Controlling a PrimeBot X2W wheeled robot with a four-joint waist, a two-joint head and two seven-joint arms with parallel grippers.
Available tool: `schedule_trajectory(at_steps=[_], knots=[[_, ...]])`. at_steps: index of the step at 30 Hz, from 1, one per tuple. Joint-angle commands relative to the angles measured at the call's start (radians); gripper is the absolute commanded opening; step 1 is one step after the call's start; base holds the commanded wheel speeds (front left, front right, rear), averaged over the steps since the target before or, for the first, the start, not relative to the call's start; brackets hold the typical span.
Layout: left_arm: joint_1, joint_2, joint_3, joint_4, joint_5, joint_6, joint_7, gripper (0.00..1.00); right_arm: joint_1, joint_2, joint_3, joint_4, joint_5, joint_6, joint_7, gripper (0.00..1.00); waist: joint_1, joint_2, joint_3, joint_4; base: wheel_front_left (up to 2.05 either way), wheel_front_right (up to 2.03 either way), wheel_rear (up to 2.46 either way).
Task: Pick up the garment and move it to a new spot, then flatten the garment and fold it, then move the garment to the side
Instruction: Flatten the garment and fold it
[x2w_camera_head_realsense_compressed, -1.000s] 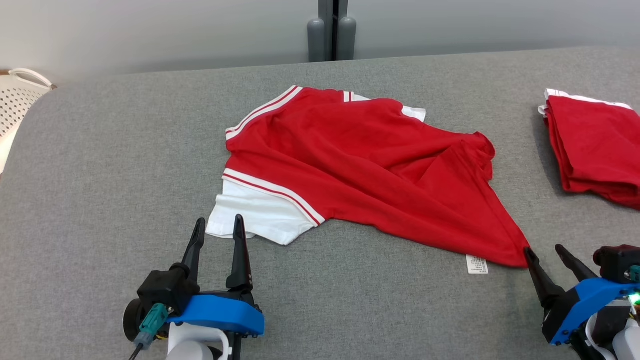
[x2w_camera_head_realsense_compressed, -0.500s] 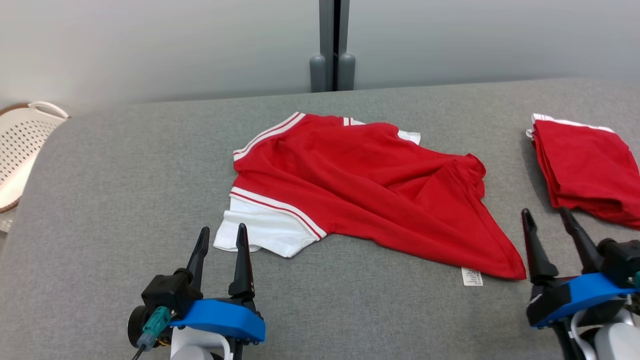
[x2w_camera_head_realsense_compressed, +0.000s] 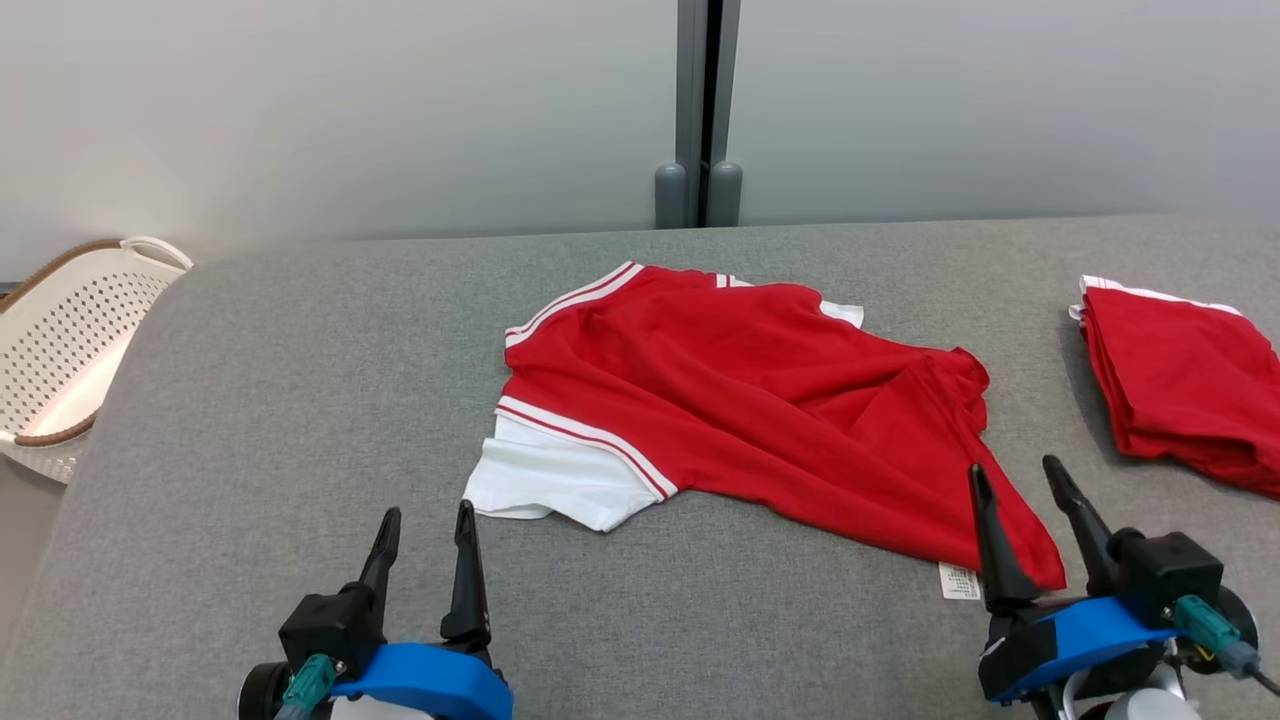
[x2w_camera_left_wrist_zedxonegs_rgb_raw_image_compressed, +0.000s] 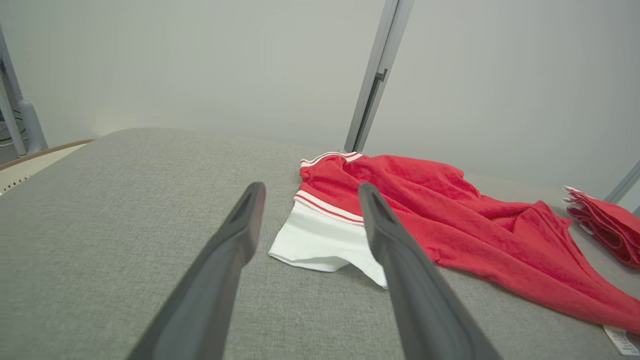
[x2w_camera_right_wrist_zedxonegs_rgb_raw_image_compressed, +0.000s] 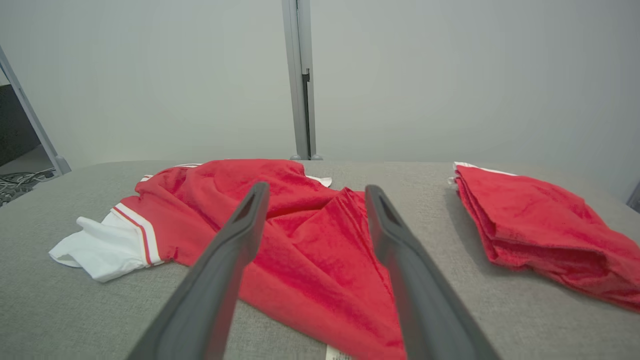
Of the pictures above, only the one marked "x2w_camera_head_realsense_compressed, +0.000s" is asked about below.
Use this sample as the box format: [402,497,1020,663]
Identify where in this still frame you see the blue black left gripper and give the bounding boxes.
[238,499,514,720]

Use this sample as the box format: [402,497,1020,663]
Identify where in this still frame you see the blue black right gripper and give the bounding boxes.
[967,455,1261,706]

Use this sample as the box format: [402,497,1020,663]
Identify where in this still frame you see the red shorts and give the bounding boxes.
[1068,275,1280,501]

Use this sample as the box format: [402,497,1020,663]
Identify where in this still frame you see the red white jersey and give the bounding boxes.
[463,261,1067,602]

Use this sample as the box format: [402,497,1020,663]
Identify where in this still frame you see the cream perforated laundry basket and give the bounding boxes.
[0,236,194,485]

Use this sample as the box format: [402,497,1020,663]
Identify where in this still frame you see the black left cable green plug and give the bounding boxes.
[273,654,337,720]

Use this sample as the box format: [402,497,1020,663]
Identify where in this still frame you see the black cable green plug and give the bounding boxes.
[1172,595,1280,697]
[273,654,337,720]

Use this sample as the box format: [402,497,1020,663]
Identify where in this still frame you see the black right cable green plug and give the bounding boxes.
[1172,595,1280,697]

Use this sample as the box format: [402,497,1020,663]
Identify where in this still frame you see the grey metal wall post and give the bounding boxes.
[654,0,744,230]

